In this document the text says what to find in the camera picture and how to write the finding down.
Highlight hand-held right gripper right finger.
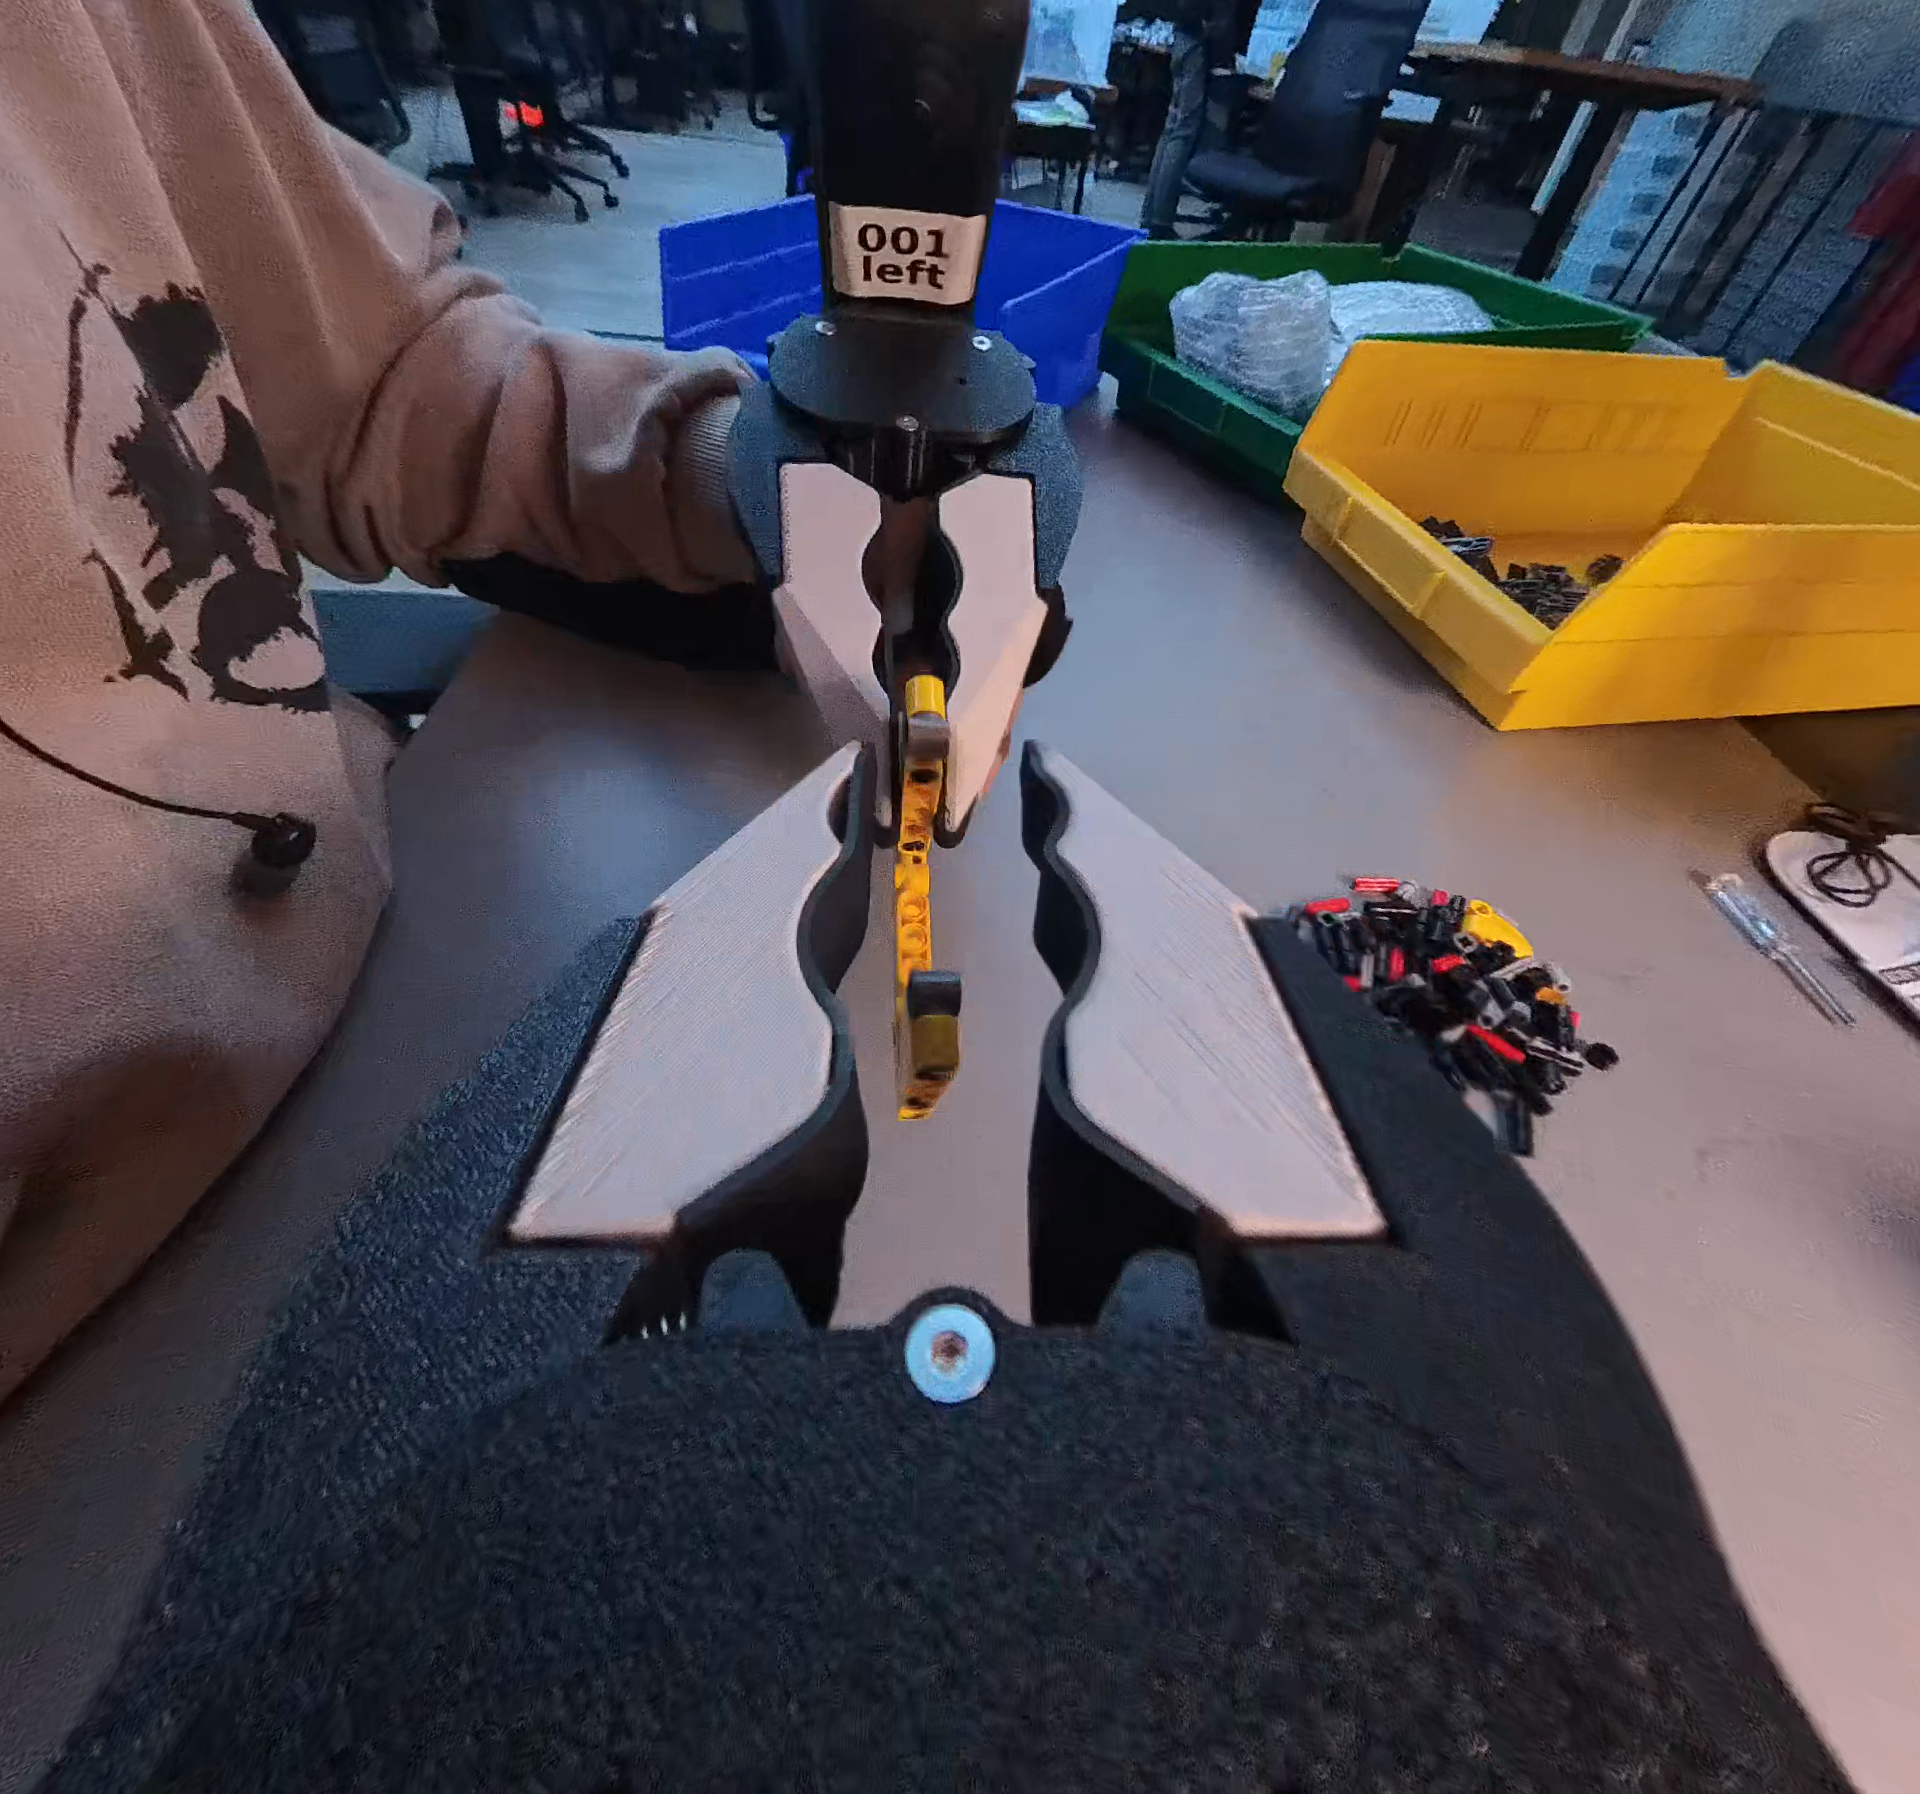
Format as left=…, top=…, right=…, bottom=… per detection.
left=1020, top=740, right=1391, bottom=1342

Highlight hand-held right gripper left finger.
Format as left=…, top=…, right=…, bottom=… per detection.
left=506, top=740, right=880, bottom=1342

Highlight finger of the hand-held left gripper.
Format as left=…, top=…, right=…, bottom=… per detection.
left=773, top=460, right=906, bottom=775
left=931, top=471, right=1056, bottom=845

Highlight long yellow perforated beam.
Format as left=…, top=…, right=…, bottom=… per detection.
left=894, top=673, right=950, bottom=978

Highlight person's left forearm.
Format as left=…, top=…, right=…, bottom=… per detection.
left=294, top=129, right=764, bottom=593

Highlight grey desk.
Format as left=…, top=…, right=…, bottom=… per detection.
left=0, top=384, right=1920, bottom=1782

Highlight black wrist rest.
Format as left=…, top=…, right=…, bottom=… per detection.
left=439, top=552, right=785, bottom=673

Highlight pile of black red pins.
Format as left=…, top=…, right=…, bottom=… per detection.
left=1284, top=873, right=1625, bottom=1159

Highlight green plastic bin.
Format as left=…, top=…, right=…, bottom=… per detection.
left=1098, top=237, right=1655, bottom=502

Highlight blue plastic bin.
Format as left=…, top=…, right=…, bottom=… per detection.
left=656, top=191, right=1151, bottom=412

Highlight clear plastic bag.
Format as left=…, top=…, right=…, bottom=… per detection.
left=1168, top=266, right=1497, bottom=426

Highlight black mesh office chair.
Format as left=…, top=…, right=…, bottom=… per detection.
left=1183, top=0, right=1443, bottom=245

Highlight heap of dark grey plates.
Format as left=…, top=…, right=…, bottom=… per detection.
left=1413, top=514, right=1631, bottom=635

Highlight person's grey hoodie torso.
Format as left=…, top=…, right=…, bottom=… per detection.
left=0, top=0, right=469, bottom=1413

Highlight dark background table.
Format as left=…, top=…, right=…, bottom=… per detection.
left=1394, top=39, right=1766, bottom=284

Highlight white wooden book stand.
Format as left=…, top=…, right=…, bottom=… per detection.
left=1763, top=824, right=1920, bottom=1030

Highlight yellow plastic bin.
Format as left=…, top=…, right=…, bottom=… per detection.
left=1283, top=337, right=1920, bottom=735

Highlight black metal railing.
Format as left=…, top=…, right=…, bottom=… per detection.
left=1581, top=99, right=1920, bottom=363

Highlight black earphone cord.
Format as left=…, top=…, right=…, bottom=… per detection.
left=0, top=710, right=320, bottom=900

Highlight small clear-handled screwdriver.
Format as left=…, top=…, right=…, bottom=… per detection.
left=1691, top=866, right=1859, bottom=1032

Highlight black usb cable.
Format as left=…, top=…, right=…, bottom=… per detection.
left=1797, top=800, right=1920, bottom=915

